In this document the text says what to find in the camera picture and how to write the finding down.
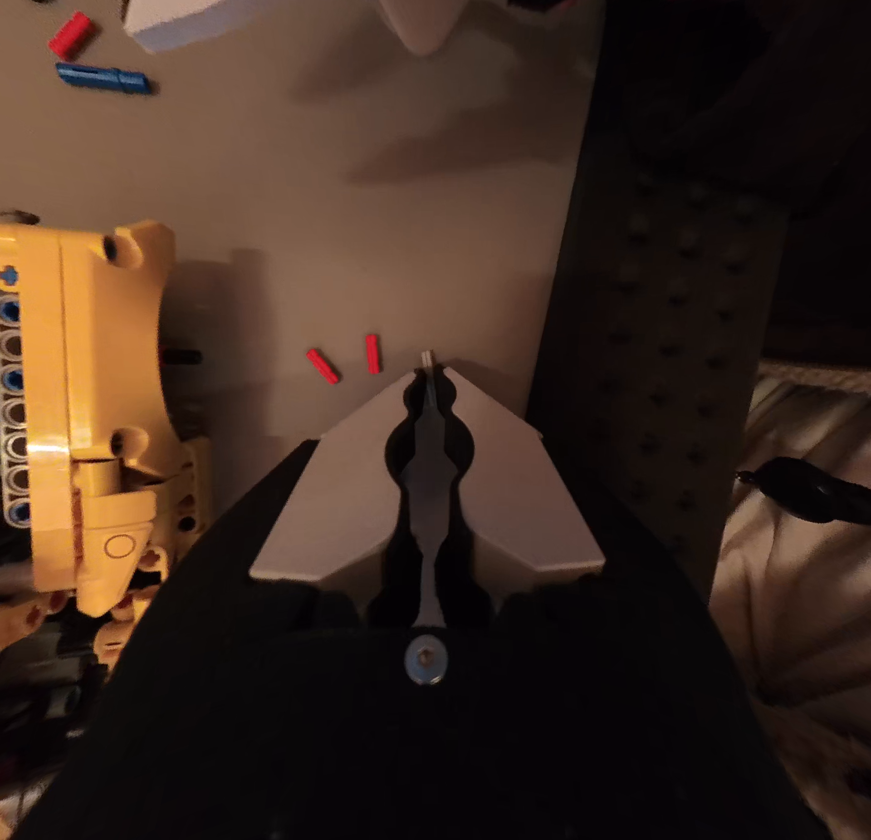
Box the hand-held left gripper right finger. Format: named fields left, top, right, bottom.
left=434, top=361, right=608, bottom=622

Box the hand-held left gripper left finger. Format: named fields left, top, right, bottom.
left=248, top=369, right=428, bottom=624

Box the yellow brick car model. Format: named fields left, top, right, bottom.
left=0, top=210, right=213, bottom=786

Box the grey desk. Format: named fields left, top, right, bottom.
left=0, top=0, right=607, bottom=514

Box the blue long pin brick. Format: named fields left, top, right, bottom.
left=54, top=62, right=153, bottom=97

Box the black perforated mat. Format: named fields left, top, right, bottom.
left=527, top=0, right=790, bottom=603

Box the black jacket drawstring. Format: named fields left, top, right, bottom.
left=735, top=455, right=871, bottom=524

